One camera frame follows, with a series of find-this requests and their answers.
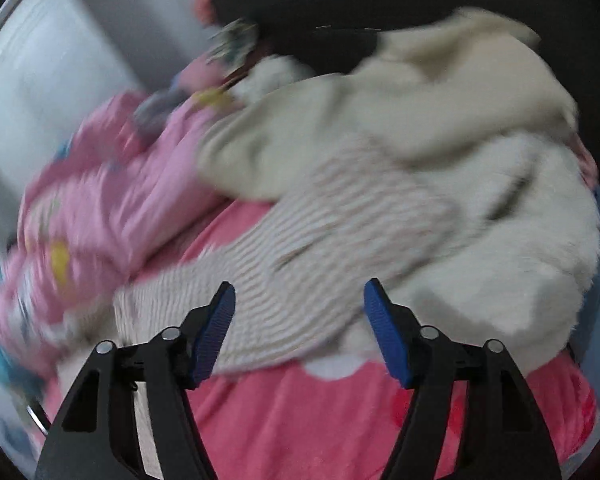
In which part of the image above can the orange cloth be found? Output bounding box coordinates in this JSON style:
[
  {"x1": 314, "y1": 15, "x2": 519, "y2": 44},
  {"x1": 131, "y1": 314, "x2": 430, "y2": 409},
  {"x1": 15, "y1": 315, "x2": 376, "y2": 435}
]
[{"x1": 194, "y1": 0, "x2": 222, "y2": 27}]

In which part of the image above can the white wardrobe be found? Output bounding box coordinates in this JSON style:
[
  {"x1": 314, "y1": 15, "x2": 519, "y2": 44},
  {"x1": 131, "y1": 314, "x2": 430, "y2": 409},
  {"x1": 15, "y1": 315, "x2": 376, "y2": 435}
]
[{"x1": 0, "y1": 0, "x2": 146, "y2": 191}]

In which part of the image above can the beige garment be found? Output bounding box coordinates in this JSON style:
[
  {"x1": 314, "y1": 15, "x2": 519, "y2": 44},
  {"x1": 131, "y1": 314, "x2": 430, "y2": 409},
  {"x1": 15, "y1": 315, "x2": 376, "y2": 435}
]
[{"x1": 195, "y1": 7, "x2": 581, "y2": 201}]

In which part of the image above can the tan white checked knit sweater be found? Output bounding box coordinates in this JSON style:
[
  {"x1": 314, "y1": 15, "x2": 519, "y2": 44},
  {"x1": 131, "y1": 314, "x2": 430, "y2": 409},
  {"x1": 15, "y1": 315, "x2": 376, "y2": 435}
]
[{"x1": 114, "y1": 135, "x2": 456, "y2": 376}]

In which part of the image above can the pink printed quilt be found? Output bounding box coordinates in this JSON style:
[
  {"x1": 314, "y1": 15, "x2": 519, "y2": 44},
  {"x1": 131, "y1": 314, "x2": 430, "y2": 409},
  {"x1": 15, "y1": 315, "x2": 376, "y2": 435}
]
[{"x1": 0, "y1": 55, "x2": 251, "y2": 401}]

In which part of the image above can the white fluffy garment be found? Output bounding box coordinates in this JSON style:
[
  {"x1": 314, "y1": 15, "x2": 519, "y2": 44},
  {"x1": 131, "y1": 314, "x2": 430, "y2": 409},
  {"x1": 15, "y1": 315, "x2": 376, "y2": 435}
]
[{"x1": 340, "y1": 130, "x2": 600, "y2": 376}]

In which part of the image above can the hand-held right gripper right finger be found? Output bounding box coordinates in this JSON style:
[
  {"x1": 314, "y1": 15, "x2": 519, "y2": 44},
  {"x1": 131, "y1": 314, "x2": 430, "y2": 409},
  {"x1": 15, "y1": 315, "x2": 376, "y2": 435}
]
[{"x1": 363, "y1": 278, "x2": 563, "y2": 480}]

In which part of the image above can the dark plaid cloth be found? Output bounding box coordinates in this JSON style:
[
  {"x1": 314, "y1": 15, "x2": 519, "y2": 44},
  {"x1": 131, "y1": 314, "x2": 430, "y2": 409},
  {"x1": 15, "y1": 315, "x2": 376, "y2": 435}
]
[{"x1": 207, "y1": 17, "x2": 258, "y2": 66}]

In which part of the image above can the pink floral blanket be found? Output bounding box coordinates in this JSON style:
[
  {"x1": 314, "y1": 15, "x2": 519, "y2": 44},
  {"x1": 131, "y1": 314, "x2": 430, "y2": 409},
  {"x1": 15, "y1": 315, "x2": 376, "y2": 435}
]
[{"x1": 45, "y1": 200, "x2": 600, "y2": 480}]

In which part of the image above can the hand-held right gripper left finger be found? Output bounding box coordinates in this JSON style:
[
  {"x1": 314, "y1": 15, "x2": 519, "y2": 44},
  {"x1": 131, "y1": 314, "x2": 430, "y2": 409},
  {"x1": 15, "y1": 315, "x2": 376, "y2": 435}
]
[{"x1": 34, "y1": 281, "x2": 237, "y2": 480}]

